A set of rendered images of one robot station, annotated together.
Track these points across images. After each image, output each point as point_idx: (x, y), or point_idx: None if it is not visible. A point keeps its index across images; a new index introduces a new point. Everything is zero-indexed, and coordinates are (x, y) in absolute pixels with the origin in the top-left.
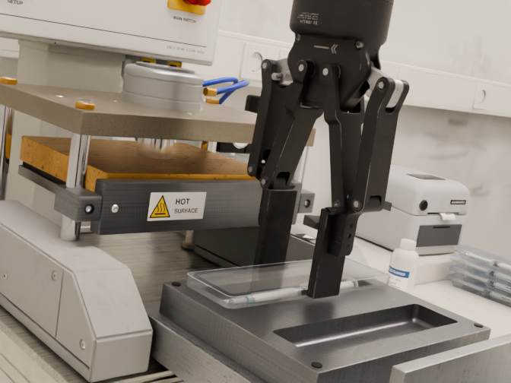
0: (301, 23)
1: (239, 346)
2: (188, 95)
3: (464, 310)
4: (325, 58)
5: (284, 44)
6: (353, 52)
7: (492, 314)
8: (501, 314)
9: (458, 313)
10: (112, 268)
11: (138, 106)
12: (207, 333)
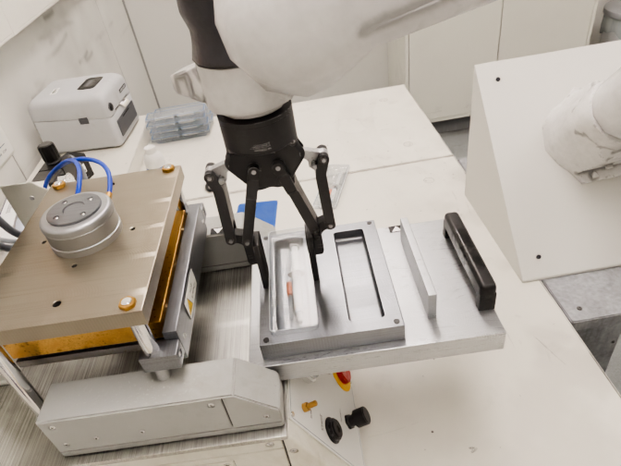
0: (257, 153)
1: (343, 341)
2: (116, 216)
3: (187, 158)
4: (265, 158)
5: None
6: (290, 148)
7: (200, 150)
8: (204, 145)
9: (188, 163)
10: (233, 368)
11: (103, 256)
12: (313, 348)
